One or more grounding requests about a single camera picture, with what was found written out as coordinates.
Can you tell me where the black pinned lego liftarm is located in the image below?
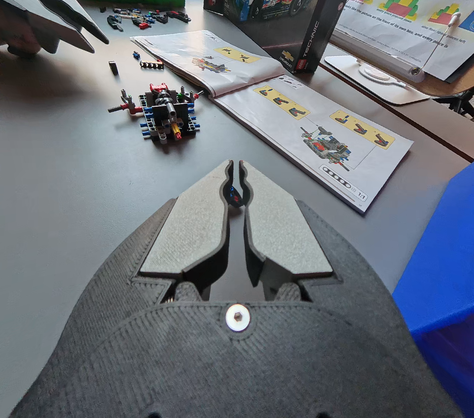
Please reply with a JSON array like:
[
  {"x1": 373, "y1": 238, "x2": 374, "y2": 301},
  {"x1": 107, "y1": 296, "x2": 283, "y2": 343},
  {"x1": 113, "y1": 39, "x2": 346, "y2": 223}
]
[{"x1": 228, "y1": 184, "x2": 246, "y2": 208}]

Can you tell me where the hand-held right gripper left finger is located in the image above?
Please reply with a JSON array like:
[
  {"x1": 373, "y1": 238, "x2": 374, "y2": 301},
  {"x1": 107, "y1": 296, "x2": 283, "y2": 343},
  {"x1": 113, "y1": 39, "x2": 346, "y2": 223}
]
[{"x1": 140, "y1": 160, "x2": 235, "y2": 300}]

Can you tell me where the pile of loose lego pieces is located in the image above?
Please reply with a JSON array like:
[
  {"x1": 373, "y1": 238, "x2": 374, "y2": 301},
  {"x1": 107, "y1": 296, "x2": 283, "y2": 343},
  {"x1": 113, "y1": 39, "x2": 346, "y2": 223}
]
[{"x1": 99, "y1": 7, "x2": 192, "y2": 32}]

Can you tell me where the lego chassis assembly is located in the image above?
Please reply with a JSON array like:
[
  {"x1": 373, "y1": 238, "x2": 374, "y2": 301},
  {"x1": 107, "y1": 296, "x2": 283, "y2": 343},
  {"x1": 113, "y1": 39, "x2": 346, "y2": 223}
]
[{"x1": 107, "y1": 82, "x2": 204, "y2": 145}]

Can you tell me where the white instruction booklet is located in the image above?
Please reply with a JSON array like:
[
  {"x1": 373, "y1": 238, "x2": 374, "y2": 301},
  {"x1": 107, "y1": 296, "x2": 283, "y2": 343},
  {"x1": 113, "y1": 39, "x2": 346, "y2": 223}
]
[{"x1": 130, "y1": 30, "x2": 415, "y2": 213}]

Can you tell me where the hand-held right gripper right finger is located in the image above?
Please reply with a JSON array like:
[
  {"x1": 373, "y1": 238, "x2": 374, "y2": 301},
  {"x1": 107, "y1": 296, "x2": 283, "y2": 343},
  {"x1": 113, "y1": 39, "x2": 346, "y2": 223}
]
[{"x1": 239, "y1": 161, "x2": 333, "y2": 300}]

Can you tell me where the blue plastic bin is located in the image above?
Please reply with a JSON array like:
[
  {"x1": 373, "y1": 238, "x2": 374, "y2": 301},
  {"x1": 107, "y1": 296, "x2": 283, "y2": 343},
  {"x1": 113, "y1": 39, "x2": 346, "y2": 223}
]
[{"x1": 393, "y1": 163, "x2": 474, "y2": 418}]

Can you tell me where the black swivel chair base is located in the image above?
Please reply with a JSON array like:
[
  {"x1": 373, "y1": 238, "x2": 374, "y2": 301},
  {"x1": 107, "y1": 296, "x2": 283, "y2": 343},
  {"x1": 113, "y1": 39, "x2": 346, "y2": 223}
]
[{"x1": 431, "y1": 89, "x2": 474, "y2": 115}]

